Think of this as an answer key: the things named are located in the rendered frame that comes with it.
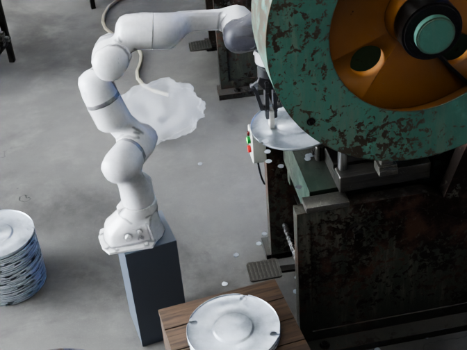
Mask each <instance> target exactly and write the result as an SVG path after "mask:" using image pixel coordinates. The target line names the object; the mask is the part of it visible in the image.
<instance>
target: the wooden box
mask: <svg viewBox="0 0 467 350"><path fill-rule="evenodd" d="M224 294H240V295H246V296H248V295H252V296H254V297H258V298H260V299H262V300H264V301H265V302H267V303H268V304H270V305H271V306H272V307H273V308H274V310H275V311H276V313H277V315H278V317H279V321H280V324H281V336H280V340H279V344H278V345H277V348H276V349H275V350H310V348H309V346H308V344H307V342H306V340H305V338H304V336H303V334H302V332H301V330H300V328H299V326H298V324H297V322H296V320H295V318H294V316H293V314H292V312H291V310H290V308H289V306H288V304H287V303H286V300H285V298H284V296H283V294H282V293H281V290H280V289H279V286H278V285H277V282H276V280H275V279H272V280H269V281H264V282H262V283H257V284H253V285H249V286H246V287H242V288H238V289H235V290H230V291H228V292H223V293H219V294H215V295H212V296H209V297H204V298H201V299H197V300H194V301H189V302H186V303H181V304H178V305H175V306H170V307H167V308H163V309H160V310H158V313H159V316H160V319H161V327H162V332H163V339H164V344H165V350H190V345H188V338H187V335H186V327H187V324H188V323H189V320H190V316H191V315H192V313H193V312H194V311H195V310H196V309H197V308H198V307H199V306H200V305H201V304H203V303H204V302H206V301H208V300H209V299H212V298H214V297H218V296H220V295H224Z"/></svg>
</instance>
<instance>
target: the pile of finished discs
mask: <svg viewBox="0 0 467 350"><path fill-rule="evenodd" d="M186 335H187V338H188V345H190V350H275V349H276V348H277V345H278V344H279V340H280V336H281V324H280V321H279V317H278V315H277V313H276V311H275V310H274V308H273V307H272V306H271V305H270V304H268V303H267V302H265V301H264V300H262V299H260V298H258V297H254V296H252V295H248V296H246V295H240V294H224V295H220V296H218V297H214V298H212V299H209V300H208V301H206V302H204V303H203V304H201V305H200V306H199V307H198V308H197V309H196V310H195V311H194V312H193V313H192V315H191V316H190V320H189V323H188V324H187V327H186Z"/></svg>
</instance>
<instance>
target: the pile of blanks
mask: <svg viewBox="0 0 467 350"><path fill-rule="evenodd" d="M46 273H47V271H46V268H45V265H44V259H43V256H42V251H41V248H40V244H39V241H38V237H37V235H36V231H35V227H34V232H33V235H32V237H31V239H30V240H29V241H28V243H27V244H26V245H25V246H23V247H22V248H21V249H20V250H18V251H16V252H14V253H12V254H10V255H9V256H6V257H2V258H0V306H8V304H10V305H14V304H17V303H20V302H23V301H25V300H27V299H29V298H30V297H32V296H33V295H34V294H36V293H37V292H38V291H39V290H40V289H41V287H42V286H43V285H44V282H45V280H46V277H47V275H46Z"/></svg>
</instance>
